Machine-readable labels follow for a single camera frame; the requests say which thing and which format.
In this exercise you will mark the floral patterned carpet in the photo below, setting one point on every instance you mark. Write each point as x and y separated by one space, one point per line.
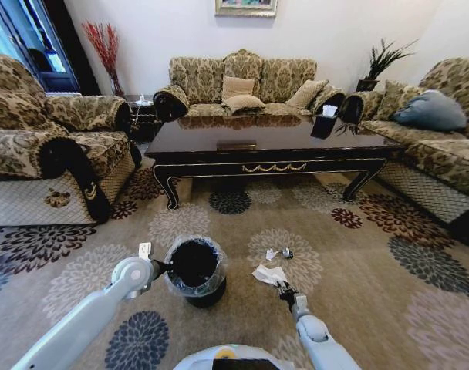
373 277

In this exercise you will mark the dark glossy coffee table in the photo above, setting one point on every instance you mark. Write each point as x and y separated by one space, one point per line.
265 150

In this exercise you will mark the blue grey cushion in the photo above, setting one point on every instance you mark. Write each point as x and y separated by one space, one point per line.
431 112

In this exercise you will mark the framed wall picture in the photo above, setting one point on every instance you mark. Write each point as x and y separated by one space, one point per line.
245 7

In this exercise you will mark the clear plastic bin liner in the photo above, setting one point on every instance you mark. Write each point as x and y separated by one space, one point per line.
219 256

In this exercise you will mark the green potted plant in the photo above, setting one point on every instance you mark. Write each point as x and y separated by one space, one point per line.
381 61

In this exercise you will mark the floral three-seat sofa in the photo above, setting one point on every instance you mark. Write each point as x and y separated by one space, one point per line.
203 77

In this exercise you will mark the floral sofa with blue cushion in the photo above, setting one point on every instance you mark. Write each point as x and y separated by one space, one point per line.
443 162

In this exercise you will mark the black round trash bin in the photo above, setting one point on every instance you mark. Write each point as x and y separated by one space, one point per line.
194 270

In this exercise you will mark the white paper trash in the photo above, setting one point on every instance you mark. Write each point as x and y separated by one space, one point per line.
268 273

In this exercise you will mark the floral armchair with black arm covers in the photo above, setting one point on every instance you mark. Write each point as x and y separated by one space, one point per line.
34 154

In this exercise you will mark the dark side table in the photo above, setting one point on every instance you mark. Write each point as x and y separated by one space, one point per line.
142 119

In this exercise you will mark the beige square cushion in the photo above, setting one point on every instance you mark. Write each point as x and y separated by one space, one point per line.
244 104
307 94
237 88

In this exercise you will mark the red branch decoration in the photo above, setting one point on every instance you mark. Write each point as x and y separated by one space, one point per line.
105 50

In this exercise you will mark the small white wrapper trash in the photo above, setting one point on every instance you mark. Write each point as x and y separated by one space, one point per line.
272 254

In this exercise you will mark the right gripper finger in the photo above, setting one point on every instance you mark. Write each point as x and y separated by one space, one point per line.
280 286
289 286

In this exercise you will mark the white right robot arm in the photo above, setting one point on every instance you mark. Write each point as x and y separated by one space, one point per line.
311 331

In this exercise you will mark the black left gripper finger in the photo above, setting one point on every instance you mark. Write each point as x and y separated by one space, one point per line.
170 265

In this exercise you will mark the white robot front shell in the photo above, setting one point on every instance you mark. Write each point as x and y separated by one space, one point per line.
230 356

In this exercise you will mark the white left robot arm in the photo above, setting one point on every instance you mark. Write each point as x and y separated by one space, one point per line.
103 298

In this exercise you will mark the small silver dark wrapper trash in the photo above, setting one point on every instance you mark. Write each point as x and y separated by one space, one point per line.
287 253

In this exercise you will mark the dark framed glass door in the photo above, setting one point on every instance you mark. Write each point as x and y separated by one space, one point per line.
30 42

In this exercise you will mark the beige patterned cushion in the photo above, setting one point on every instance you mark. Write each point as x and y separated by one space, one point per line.
390 100

